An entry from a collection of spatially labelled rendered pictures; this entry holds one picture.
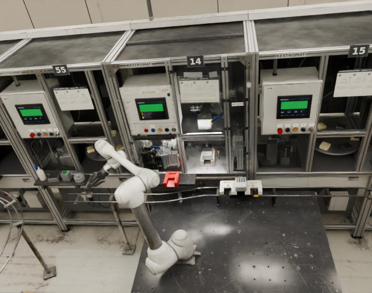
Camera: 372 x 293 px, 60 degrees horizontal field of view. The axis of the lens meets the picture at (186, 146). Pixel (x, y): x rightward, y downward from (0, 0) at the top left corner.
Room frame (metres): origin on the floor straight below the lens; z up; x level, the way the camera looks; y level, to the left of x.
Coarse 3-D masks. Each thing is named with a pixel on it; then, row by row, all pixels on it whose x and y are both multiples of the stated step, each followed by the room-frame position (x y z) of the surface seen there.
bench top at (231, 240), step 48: (192, 192) 2.25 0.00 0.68; (288, 192) 2.08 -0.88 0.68; (144, 240) 1.77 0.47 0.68; (192, 240) 1.70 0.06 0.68; (240, 240) 1.63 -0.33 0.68; (288, 240) 1.57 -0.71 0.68; (144, 288) 1.33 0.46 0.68; (192, 288) 1.28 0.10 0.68; (240, 288) 1.23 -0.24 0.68; (288, 288) 1.18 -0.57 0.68; (336, 288) 1.13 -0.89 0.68
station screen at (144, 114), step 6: (138, 102) 2.31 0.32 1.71; (144, 102) 2.30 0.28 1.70; (150, 102) 2.29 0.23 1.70; (156, 102) 2.28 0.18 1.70; (162, 102) 2.27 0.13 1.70; (138, 108) 2.31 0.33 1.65; (144, 114) 2.31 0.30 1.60; (150, 114) 2.30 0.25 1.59; (156, 114) 2.28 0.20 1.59; (162, 114) 2.28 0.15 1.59
